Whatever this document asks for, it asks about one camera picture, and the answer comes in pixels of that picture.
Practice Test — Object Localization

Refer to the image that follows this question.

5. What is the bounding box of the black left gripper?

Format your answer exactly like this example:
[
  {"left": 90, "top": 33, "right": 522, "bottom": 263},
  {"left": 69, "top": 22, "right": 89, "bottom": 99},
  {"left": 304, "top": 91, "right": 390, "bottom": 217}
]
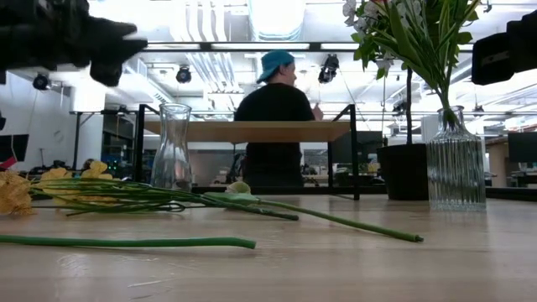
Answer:
[{"left": 0, "top": 0, "right": 149, "bottom": 87}]

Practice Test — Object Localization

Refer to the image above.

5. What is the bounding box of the white flower grass bunch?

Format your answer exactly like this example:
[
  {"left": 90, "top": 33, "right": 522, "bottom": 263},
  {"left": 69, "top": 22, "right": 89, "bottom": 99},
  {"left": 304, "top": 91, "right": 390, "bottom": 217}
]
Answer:
[{"left": 341, "top": 0, "right": 482, "bottom": 127}]

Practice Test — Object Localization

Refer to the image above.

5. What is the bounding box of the ribbed clear glass vase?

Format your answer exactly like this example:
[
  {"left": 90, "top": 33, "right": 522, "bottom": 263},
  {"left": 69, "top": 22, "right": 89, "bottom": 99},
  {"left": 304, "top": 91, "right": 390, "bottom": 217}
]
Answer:
[{"left": 426, "top": 104, "right": 487, "bottom": 212}]

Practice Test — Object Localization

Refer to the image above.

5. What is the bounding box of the smooth clear glass vase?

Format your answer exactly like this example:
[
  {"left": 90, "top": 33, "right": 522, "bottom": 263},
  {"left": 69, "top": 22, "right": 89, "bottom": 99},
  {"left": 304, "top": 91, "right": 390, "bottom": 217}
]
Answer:
[{"left": 150, "top": 102, "right": 193, "bottom": 192}]

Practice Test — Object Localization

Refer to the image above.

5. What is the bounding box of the yellow daffodil bunch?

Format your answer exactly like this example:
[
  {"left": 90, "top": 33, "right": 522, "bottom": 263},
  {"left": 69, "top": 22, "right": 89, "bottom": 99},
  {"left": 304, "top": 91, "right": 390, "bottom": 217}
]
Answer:
[{"left": 0, "top": 160, "right": 301, "bottom": 222}]

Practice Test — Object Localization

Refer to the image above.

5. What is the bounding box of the pale pink tulip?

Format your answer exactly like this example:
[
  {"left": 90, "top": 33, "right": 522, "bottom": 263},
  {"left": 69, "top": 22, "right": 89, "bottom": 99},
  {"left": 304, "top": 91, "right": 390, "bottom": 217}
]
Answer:
[{"left": 203, "top": 180, "right": 425, "bottom": 243}]

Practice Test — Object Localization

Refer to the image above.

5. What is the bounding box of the dark red flower green stem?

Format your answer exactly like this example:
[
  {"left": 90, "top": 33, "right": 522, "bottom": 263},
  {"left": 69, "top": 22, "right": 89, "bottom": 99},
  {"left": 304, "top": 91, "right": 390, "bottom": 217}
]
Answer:
[{"left": 0, "top": 234, "right": 258, "bottom": 251}]

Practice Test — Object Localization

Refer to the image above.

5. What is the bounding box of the black background stand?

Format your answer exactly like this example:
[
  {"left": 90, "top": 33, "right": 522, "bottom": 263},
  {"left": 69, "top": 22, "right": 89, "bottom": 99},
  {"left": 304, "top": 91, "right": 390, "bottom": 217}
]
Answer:
[{"left": 69, "top": 109, "right": 139, "bottom": 172}]

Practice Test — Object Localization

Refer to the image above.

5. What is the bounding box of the black monitor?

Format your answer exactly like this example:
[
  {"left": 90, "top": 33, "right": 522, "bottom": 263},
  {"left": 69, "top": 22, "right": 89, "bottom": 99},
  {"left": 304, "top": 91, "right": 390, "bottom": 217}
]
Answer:
[
  {"left": 507, "top": 132, "right": 537, "bottom": 164},
  {"left": 0, "top": 133, "right": 29, "bottom": 163}
]

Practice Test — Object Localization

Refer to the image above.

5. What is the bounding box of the black overhead crossbar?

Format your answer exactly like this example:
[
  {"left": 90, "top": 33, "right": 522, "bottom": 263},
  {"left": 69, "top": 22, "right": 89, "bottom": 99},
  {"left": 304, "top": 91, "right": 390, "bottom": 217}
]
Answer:
[{"left": 140, "top": 40, "right": 475, "bottom": 53}]

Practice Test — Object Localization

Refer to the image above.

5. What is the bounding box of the white cabinet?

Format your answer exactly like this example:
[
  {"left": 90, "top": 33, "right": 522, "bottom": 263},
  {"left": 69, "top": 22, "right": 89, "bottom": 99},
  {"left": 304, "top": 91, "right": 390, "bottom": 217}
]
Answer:
[{"left": 420, "top": 114, "right": 441, "bottom": 146}]

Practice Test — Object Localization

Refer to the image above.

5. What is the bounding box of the green potted plant black pot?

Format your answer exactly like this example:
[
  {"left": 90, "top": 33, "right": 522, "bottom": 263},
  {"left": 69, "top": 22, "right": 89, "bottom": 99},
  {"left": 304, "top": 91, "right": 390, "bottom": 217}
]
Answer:
[{"left": 351, "top": 0, "right": 480, "bottom": 201}]

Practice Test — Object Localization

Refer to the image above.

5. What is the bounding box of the dark background cabinet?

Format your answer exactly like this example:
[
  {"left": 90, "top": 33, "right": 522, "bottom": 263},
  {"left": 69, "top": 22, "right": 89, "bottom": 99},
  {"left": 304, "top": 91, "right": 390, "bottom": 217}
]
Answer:
[{"left": 333, "top": 130, "right": 383, "bottom": 186}]

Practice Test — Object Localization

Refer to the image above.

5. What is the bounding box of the person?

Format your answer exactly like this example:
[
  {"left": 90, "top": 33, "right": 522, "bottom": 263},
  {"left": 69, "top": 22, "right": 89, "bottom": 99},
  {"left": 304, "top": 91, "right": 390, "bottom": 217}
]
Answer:
[{"left": 233, "top": 49, "right": 325, "bottom": 189}]

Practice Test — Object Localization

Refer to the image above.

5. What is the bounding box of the black ceiling camera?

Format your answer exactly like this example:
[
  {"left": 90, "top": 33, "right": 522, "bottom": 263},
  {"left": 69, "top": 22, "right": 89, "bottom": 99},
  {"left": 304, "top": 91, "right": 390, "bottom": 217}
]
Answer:
[
  {"left": 175, "top": 65, "right": 193, "bottom": 85},
  {"left": 317, "top": 53, "right": 341, "bottom": 85},
  {"left": 32, "top": 72, "right": 51, "bottom": 92}
]

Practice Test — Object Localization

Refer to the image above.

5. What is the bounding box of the black metal rig frame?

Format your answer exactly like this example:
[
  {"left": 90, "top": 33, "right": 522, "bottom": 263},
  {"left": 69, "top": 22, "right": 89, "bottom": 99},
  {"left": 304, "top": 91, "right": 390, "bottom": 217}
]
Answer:
[{"left": 29, "top": 184, "right": 537, "bottom": 202}]

